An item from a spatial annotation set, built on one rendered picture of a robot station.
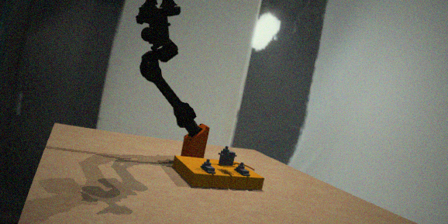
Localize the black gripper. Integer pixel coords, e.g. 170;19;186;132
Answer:
139;0;181;30

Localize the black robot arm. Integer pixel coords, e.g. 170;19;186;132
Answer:
136;12;202;138

